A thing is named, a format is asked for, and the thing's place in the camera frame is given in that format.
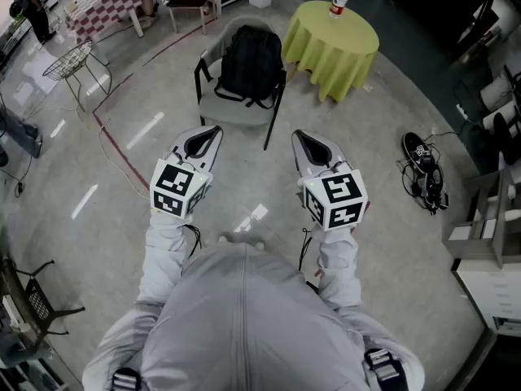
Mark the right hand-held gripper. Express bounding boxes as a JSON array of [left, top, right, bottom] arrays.
[[291, 129, 370, 232]]

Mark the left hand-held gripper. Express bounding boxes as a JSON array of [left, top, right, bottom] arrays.
[[149, 125, 225, 220]]

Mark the grey chair with black frame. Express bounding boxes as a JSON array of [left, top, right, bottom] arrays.
[[194, 15, 288, 152]]

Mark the black backpack bag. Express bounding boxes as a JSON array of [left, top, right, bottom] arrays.
[[213, 24, 287, 110]]

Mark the person's left forearm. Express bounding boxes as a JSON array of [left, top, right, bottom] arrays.
[[137, 210, 201, 303]]

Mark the person's right forearm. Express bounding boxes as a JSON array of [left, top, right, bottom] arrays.
[[311, 221, 364, 310]]

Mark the round table with yellow-green cloth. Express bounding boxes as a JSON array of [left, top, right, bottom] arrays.
[[280, 0, 381, 103]]

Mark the clear water bottle red label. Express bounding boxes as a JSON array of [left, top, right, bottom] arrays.
[[328, 0, 353, 20]]

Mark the table with red checkered cloth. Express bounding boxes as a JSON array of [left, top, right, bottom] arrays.
[[63, 0, 146, 67]]

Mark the person's grey jacket torso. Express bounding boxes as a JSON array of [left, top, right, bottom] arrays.
[[81, 241, 427, 391]]

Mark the grey wooden shelf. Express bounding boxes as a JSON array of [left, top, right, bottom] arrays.
[[442, 168, 521, 269]]

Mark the black metal rack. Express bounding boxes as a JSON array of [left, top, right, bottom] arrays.
[[0, 257, 87, 344]]

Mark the white drawer cabinet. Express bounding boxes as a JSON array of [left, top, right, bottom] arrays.
[[450, 257, 521, 338]]

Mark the white floor cable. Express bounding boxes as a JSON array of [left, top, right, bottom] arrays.
[[75, 106, 151, 201]]

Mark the bundle of black cables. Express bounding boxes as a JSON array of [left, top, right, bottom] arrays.
[[396, 144, 451, 216]]

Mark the black shoulder strap with buckle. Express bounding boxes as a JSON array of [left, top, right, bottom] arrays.
[[111, 366, 142, 391], [362, 347, 405, 391]]

